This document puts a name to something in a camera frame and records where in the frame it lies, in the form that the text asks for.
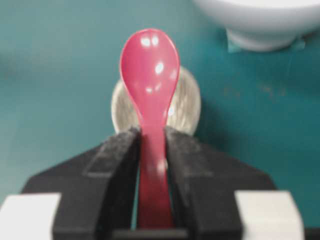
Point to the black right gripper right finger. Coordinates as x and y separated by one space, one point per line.
218 197

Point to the speckled small saucer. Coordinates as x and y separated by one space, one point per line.
183 114

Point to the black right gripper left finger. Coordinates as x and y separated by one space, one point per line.
83 198

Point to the white bowl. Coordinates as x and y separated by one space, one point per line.
263 25

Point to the red plastic spoon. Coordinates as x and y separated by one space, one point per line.
149 67

